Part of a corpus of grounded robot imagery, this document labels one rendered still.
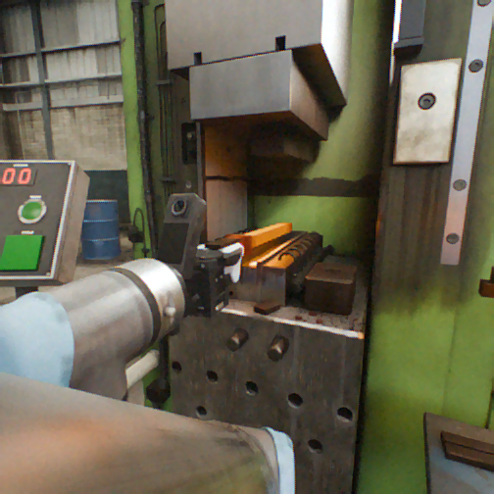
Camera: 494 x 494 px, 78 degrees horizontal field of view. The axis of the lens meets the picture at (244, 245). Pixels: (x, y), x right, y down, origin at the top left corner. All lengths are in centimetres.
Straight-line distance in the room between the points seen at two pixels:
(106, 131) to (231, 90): 780
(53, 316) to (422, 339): 67
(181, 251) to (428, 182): 49
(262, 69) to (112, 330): 49
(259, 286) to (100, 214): 461
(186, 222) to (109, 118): 798
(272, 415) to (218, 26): 72
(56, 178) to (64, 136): 835
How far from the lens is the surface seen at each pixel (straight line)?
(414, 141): 67
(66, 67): 952
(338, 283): 57
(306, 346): 56
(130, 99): 95
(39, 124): 973
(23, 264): 77
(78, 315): 27
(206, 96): 65
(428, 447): 60
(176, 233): 39
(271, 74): 60
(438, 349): 77
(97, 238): 518
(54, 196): 81
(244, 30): 65
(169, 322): 34
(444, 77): 69
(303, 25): 61
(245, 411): 69
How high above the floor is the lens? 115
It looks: 11 degrees down
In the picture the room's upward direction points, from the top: straight up
